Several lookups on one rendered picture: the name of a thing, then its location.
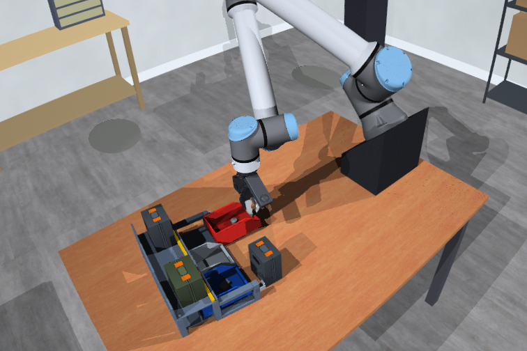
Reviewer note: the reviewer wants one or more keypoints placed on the yellow flat bar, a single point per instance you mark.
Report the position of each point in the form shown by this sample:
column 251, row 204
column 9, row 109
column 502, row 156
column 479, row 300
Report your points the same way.
column 185, row 253

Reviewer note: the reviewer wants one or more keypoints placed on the red bin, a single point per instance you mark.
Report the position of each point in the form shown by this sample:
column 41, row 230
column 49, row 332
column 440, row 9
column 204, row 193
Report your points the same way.
column 223, row 231

